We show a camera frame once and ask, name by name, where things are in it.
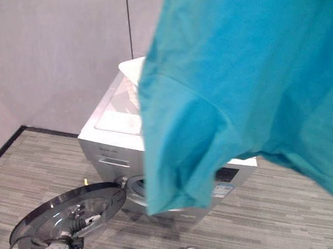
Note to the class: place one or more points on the round glass washer door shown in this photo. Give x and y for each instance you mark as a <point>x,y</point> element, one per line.
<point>46,209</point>

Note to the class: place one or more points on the blue energy label sticker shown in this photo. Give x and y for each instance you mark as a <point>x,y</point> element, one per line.
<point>225,189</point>

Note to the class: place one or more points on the small yellow floor item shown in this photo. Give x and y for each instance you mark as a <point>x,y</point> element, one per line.
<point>86,181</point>

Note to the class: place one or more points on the teal t-shirt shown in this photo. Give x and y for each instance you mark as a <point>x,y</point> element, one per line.
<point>237,67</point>

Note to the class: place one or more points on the silver front-load washing machine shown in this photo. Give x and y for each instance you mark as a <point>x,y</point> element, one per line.
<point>113,140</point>

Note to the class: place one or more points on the black baseboard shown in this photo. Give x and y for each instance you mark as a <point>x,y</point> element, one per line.
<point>4,151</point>

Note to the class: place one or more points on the white plastic laundry basket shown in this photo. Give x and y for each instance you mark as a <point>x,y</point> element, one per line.
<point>132,68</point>

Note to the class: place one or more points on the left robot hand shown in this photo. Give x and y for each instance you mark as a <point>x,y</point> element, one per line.
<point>77,223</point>

